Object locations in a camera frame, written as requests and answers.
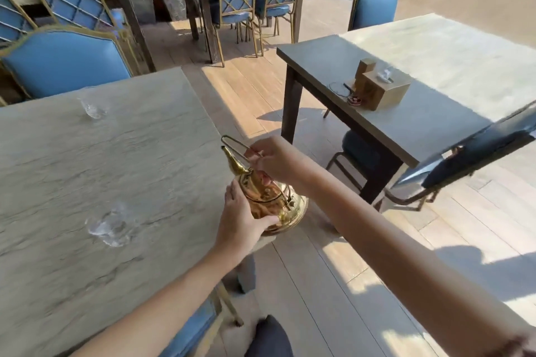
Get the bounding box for person's right hand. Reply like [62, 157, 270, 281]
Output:
[245, 136, 320, 194]

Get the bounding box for person's left hand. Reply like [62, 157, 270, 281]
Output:
[214, 179, 279, 264]

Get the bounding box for golden metal teapot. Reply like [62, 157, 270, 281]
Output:
[220, 134, 310, 237]

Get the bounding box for person's left forearm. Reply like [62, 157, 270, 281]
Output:
[69, 244, 253, 357]

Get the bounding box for person's right forearm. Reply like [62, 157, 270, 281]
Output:
[298, 160, 536, 357]

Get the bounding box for dark blue cushioned chair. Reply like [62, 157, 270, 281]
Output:
[382, 101, 536, 212]
[326, 130, 403, 202]

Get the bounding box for clear drinking glass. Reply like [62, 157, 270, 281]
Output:
[77, 85, 112, 120]
[85, 201, 140, 248]

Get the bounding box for grey stone-top table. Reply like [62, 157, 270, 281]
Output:
[0, 67, 275, 357]

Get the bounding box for small wooden block holder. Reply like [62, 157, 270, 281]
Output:
[355, 58, 378, 82]

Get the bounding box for wooden tissue box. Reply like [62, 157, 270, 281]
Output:
[354, 69, 412, 112]

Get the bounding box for person's dark trouser leg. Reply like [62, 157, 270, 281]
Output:
[245, 314, 295, 357]

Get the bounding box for grey stone planter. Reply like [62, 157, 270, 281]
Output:
[154, 0, 188, 22]

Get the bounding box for dark grey table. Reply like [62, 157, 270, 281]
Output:
[276, 13, 536, 205]

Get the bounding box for pale table dark legs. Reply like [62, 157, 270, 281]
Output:
[0, 0, 157, 74]

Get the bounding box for thin black wire ring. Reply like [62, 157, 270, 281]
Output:
[328, 81, 351, 98]

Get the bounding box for blue padded chair gold frame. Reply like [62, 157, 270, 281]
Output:
[347, 0, 401, 32]
[0, 25, 134, 101]
[158, 281, 245, 357]

